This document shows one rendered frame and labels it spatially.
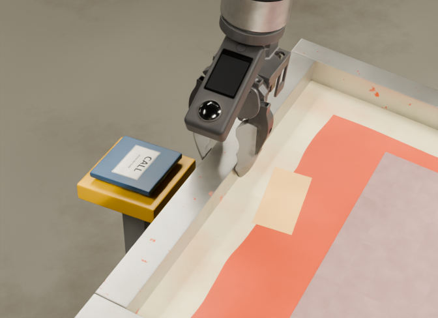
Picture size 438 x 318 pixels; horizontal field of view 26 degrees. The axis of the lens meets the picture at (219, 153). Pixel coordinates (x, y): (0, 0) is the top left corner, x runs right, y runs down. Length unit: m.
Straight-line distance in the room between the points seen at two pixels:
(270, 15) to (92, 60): 2.47
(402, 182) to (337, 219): 0.12
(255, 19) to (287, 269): 0.28
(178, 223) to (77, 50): 2.48
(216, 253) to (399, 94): 0.38
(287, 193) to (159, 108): 2.03
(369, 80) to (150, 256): 0.45
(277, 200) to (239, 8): 0.27
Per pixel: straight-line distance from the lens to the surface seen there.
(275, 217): 1.12
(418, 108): 1.30
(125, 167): 1.38
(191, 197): 1.08
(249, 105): 1.05
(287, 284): 1.05
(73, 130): 3.09
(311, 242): 1.10
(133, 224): 1.45
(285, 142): 1.22
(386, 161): 1.24
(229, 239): 1.09
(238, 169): 1.12
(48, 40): 3.57
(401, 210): 1.18
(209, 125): 0.98
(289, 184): 1.17
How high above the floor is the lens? 1.84
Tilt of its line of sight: 38 degrees down
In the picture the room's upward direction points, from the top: straight up
